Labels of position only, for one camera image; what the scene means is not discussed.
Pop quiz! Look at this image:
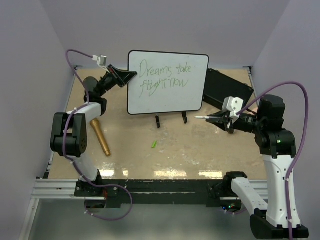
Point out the white green whiteboard marker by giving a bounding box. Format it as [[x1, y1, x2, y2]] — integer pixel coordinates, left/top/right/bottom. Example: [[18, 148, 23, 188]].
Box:
[[194, 116, 215, 120]]

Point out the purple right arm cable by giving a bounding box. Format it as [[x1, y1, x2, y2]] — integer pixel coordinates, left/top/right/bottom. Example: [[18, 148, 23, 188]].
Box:
[[236, 81, 309, 240]]

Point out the gold toy microphone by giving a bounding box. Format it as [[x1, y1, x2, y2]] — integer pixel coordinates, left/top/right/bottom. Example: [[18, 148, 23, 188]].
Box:
[[90, 118, 111, 157]]

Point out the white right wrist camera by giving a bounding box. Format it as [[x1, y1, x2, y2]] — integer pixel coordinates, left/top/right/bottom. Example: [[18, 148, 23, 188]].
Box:
[[221, 96, 244, 122]]

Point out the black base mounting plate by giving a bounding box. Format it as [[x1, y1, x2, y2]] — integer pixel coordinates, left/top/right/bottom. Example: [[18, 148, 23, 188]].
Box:
[[74, 179, 240, 208]]

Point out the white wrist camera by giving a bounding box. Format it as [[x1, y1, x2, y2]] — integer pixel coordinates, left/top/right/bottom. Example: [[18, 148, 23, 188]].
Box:
[[92, 55, 107, 70], [221, 96, 244, 122]]

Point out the black ribbed board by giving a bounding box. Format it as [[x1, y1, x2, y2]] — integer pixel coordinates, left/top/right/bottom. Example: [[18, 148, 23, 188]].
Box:
[[202, 68, 254, 110]]

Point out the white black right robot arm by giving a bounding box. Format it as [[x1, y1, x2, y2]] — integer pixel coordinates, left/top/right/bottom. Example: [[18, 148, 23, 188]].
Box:
[[206, 95, 309, 240]]

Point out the green marker cap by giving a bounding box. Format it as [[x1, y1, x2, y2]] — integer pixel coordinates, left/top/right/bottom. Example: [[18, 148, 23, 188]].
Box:
[[151, 140, 157, 149]]

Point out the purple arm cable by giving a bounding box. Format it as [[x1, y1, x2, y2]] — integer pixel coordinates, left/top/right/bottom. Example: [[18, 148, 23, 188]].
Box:
[[62, 49, 134, 223], [236, 81, 309, 240]]

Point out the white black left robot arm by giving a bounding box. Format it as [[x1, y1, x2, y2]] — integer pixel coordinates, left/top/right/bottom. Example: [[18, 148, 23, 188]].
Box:
[[50, 64, 138, 196]]

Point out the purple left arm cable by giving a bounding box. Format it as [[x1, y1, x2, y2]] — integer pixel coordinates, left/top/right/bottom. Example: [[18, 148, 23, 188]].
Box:
[[62, 49, 134, 223]]

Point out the black wire whiteboard stand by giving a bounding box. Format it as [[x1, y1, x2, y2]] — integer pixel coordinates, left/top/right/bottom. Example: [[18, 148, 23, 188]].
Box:
[[155, 111, 188, 129]]

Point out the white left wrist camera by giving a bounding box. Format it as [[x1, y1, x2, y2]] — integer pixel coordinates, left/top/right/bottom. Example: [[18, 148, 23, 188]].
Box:
[[92, 55, 107, 70]]

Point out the white whiteboard black frame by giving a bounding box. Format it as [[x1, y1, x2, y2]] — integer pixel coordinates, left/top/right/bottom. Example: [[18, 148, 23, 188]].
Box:
[[127, 50, 210, 115]]

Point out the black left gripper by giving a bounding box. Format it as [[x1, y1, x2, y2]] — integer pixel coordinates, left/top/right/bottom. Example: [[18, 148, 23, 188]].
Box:
[[98, 65, 137, 97]]

